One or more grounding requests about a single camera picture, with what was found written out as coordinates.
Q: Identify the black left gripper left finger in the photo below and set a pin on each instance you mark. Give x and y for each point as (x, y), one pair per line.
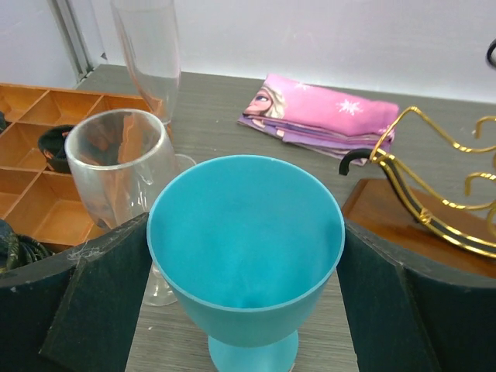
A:
(76, 310)

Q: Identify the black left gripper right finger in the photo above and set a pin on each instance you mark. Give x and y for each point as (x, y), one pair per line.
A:
(409, 313)

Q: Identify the aluminium frame rail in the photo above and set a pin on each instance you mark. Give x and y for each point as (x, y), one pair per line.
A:
(78, 27)

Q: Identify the dark green rolled cloth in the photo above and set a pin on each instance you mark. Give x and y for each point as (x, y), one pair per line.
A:
(18, 250)

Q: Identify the black orange rolled cloth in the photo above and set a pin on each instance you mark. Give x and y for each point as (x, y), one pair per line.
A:
(52, 146)

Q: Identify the gold wire wine glass rack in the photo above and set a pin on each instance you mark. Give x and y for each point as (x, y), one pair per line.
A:
(402, 222)

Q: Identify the blue wine glass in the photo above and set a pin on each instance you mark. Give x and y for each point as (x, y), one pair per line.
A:
(247, 244)

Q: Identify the clear tall wine glass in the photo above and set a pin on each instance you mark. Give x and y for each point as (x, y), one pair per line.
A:
(148, 35)

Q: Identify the wooden compartment tray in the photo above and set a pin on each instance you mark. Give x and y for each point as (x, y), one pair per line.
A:
(38, 196)

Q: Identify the dark floral rolled cloth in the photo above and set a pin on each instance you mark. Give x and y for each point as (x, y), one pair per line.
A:
(3, 122)

